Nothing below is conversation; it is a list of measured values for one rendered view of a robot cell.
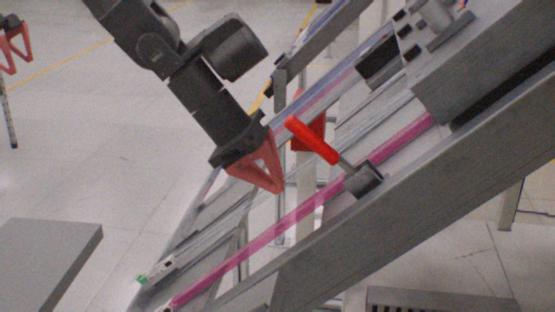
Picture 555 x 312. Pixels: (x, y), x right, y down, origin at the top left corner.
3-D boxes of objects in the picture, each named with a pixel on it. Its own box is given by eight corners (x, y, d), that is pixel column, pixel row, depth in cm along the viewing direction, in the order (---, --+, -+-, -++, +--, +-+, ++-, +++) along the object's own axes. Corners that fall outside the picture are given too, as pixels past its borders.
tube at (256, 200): (141, 286, 81) (136, 281, 81) (145, 281, 82) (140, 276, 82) (414, 97, 61) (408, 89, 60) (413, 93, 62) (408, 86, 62)
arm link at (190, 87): (166, 74, 68) (155, 81, 63) (205, 42, 67) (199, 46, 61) (199, 114, 70) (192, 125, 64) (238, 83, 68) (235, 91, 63)
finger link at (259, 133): (303, 166, 71) (261, 114, 69) (297, 191, 65) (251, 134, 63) (265, 191, 74) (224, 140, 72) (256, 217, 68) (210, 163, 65)
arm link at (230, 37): (140, 29, 66) (129, 47, 59) (207, -28, 64) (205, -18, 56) (199, 96, 71) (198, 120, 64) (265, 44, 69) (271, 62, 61)
